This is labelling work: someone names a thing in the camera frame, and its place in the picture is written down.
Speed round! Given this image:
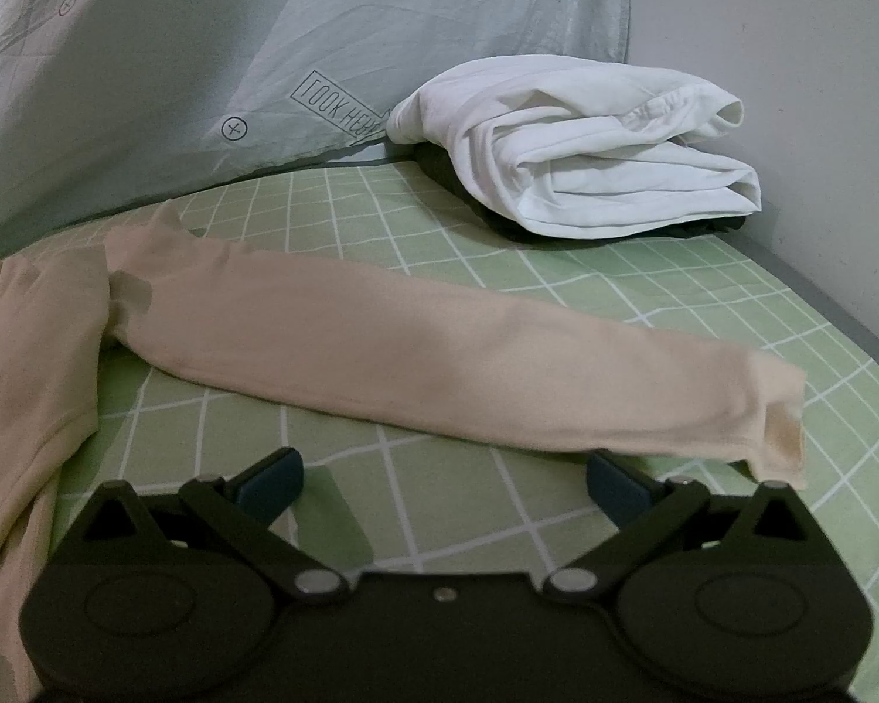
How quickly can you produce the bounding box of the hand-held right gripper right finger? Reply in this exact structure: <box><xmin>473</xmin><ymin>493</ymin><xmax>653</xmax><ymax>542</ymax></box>
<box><xmin>543</xmin><ymin>449</ymin><xmax>822</xmax><ymax>608</ymax></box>

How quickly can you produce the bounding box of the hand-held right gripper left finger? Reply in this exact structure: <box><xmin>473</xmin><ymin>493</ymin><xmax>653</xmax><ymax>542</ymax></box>
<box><xmin>66</xmin><ymin>446</ymin><xmax>350</xmax><ymax>605</ymax></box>

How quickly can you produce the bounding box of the beige long-sleeve shirt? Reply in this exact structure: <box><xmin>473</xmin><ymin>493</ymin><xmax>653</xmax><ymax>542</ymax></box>
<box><xmin>0</xmin><ymin>201</ymin><xmax>808</xmax><ymax>703</ymax></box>

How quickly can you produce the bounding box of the green checked bed sheet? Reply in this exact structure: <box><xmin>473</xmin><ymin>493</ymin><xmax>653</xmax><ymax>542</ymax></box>
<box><xmin>0</xmin><ymin>159</ymin><xmax>879</xmax><ymax>703</ymax></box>

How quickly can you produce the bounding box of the printed grey-green pillow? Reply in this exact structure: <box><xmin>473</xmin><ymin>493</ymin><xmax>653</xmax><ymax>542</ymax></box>
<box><xmin>0</xmin><ymin>0</ymin><xmax>635</xmax><ymax>263</ymax></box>

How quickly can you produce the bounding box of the folded white garment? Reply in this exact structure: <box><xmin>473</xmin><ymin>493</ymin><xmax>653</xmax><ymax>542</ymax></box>
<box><xmin>385</xmin><ymin>57</ymin><xmax>763</xmax><ymax>241</ymax></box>

